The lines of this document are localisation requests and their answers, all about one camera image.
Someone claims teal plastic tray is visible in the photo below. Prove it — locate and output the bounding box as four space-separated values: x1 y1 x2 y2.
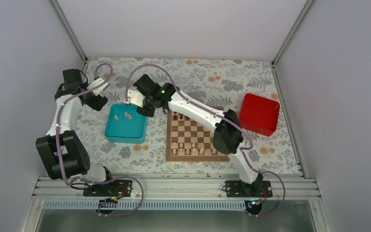
104 104 148 144

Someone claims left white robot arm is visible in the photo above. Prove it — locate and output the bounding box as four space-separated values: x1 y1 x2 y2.
35 69 115 196

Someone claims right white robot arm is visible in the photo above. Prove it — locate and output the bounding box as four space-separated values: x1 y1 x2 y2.
126 74 263 197

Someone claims floral patterned table mat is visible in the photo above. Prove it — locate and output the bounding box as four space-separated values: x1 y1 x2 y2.
76 57 301 175

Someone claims wooden chessboard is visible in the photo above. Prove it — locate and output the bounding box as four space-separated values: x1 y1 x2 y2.
166 111 229 162

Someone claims red plastic bin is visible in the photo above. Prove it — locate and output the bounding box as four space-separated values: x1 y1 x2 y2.
239 93 280 137

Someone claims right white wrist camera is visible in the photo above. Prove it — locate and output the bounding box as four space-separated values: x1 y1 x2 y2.
124 90 144 107

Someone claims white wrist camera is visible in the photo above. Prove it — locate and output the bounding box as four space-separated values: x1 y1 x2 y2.
124 90 144 107
87 78 108 96

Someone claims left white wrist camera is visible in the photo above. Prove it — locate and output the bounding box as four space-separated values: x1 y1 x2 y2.
87 78 108 96

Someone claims aluminium frame post left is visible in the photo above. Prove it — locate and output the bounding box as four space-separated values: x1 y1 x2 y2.
49 0 87 63

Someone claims aluminium frame post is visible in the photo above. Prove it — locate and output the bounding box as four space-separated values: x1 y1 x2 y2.
49 0 87 63
272 0 315 67

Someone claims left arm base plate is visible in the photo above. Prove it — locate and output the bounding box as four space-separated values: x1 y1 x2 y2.
83 180 132 198

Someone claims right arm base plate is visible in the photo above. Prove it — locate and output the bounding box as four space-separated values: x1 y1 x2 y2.
222 180 273 198

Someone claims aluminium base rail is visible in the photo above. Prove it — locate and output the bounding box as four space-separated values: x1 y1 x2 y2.
32 174 321 211

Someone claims aluminium frame post right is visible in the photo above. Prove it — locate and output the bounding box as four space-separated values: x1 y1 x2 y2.
272 0 315 67

